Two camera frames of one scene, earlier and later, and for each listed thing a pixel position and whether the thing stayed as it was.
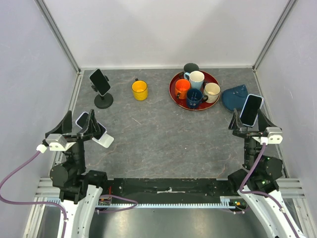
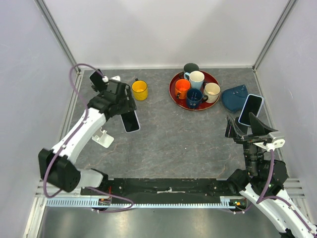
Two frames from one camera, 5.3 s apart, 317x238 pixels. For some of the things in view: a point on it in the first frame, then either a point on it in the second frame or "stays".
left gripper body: x=74 y=138 -> x=125 y=105
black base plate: x=146 y=190 stays
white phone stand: x=106 y=140 stays
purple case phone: x=80 y=122 -> x=130 y=121
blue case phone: x=253 y=104 stays
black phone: x=99 y=82 stays
